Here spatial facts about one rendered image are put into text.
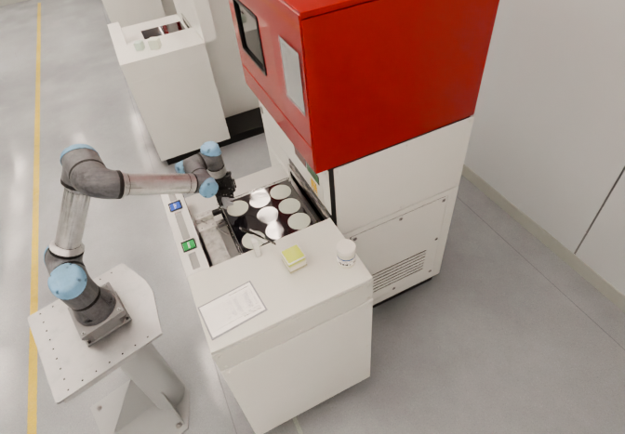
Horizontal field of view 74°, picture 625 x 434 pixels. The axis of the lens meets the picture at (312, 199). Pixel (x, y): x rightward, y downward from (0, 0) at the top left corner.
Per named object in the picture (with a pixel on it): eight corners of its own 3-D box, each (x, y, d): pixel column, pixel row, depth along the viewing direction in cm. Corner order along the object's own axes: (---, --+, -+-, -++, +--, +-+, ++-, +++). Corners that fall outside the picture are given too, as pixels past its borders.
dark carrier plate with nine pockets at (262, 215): (287, 180, 205) (287, 179, 205) (318, 225, 182) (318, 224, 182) (220, 205, 196) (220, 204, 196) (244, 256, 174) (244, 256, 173)
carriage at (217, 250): (212, 217, 198) (211, 212, 196) (236, 272, 173) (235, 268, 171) (196, 222, 196) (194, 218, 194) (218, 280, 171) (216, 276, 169)
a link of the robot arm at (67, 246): (47, 290, 151) (72, 159, 130) (39, 264, 160) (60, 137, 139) (84, 285, 160) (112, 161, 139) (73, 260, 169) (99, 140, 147)
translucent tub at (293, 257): (299, 254, 163) (297, 243, 158) (308, 267, 158) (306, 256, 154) (281, 262, 161) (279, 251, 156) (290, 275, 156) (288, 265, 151)
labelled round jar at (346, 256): (350, 251, 162) (349, 235, 155) (359, 264, 157) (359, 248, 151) (334, 258, 160) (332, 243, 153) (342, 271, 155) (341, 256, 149)
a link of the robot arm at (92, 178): (81, 178, 124) (224, 177, 158) (72, 160, 130) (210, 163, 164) (76, 210, 129) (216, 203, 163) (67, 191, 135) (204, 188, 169)
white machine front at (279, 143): (271, 142, 241) (259, 79, 213) (337, 237, 186) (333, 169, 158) (266, 144, 240) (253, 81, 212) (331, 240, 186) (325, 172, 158)
